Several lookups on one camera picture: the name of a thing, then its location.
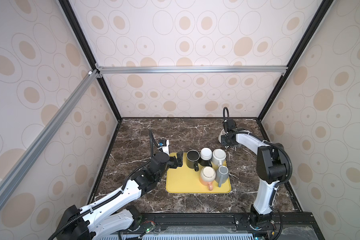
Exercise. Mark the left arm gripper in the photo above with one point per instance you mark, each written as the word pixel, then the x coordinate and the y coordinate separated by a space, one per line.
pixel 179 159

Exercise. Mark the short grey mug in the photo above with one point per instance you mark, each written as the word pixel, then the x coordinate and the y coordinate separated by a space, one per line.
pixel 222 175

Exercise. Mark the black right corner post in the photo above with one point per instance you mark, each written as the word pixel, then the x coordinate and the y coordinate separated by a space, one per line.
pixel 301 47

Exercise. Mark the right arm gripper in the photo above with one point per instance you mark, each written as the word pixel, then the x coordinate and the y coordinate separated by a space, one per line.
pixel 224 142

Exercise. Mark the aluminium crossbar left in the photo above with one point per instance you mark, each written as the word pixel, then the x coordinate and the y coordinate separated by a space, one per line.
pixel 21 168

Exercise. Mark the aluminium crossbar back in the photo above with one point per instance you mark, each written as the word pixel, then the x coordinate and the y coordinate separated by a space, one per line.
pixel 193 70

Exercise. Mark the aluminium crossbar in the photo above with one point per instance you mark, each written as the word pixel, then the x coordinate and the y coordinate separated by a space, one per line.
pixel 193 70
pixel 21 168

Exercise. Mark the white round mug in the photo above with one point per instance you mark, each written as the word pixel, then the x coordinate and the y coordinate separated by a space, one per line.
pixel 222 133

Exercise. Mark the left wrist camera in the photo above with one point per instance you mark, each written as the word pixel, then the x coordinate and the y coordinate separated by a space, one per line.
pixel 163 146

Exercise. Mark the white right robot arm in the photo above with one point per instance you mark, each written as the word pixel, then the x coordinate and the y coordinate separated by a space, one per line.
pixel 273 167

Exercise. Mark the yellow tray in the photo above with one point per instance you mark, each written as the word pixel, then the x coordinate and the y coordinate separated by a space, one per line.
pixel 184 180

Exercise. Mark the black corner frame post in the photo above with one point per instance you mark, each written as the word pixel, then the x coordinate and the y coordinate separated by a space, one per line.
pixel 84 44

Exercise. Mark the black mug white base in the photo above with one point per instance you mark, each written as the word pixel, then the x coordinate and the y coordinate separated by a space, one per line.
pixel 205 159

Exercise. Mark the peach mug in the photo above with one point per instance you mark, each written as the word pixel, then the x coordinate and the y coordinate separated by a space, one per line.
pixel 207 177

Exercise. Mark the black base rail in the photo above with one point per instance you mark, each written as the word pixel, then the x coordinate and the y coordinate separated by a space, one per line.
pixel 224 226

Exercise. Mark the cream mug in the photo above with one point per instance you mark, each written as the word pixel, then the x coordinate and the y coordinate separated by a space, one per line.
pixel 218 158

